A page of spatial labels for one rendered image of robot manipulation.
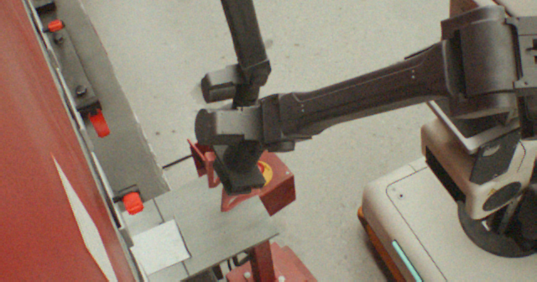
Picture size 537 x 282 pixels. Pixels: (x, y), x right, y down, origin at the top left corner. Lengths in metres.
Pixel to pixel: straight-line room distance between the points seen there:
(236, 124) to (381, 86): 0.28
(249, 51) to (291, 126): 0.41
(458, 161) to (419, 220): 0.54
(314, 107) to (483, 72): 0.28
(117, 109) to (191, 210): 0.43
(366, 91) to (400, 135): 1.74
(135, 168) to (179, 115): 1.20
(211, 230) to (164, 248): 0.09
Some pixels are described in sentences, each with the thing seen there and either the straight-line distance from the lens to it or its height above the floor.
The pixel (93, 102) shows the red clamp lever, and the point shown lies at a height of 1.25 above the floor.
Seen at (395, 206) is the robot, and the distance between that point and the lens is 2.08.
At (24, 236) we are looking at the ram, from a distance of 0.26.
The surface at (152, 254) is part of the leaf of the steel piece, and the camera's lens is 1.24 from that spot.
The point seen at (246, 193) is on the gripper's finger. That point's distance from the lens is 1.12.
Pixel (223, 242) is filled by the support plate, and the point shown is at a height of 1.00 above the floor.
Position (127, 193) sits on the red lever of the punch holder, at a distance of 0.99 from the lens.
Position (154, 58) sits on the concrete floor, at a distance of 2.91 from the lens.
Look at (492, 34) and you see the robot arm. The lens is 0.72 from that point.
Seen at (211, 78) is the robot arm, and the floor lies 1.03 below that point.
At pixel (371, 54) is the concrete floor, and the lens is 2.82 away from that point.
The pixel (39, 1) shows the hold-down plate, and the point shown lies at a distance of 1.90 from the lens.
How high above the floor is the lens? 2.08
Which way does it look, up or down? 54 degrees down
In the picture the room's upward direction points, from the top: 8 degrees counter-clockwise
